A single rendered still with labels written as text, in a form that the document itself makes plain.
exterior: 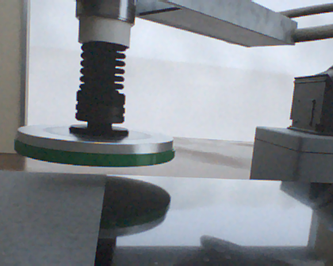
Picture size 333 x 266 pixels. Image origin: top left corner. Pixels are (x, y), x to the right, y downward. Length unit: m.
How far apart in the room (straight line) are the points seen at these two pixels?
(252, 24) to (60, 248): 0.52
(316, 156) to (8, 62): 4.55
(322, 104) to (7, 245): 1.29
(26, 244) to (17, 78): 5.01
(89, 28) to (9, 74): 4.83
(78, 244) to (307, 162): 1.14
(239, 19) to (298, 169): 0.81
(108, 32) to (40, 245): 0.29
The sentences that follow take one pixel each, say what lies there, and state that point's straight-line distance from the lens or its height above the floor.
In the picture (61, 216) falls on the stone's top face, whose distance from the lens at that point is 0.33.
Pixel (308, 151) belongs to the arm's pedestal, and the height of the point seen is 0.79.
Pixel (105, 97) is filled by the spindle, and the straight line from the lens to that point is 0.46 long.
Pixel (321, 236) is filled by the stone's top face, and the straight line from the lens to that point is 0.35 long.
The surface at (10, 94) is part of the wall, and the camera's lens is 5.28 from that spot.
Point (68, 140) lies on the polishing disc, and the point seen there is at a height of 0.88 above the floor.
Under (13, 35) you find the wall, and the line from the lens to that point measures 5.31.
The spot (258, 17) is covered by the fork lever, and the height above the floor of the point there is 1.10.
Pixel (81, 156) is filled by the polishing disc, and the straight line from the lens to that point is 0.39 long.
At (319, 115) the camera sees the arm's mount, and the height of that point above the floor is 0.93.
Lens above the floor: 0.93
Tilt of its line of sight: 8 degrees down
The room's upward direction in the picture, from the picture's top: 5 degrees clockwise
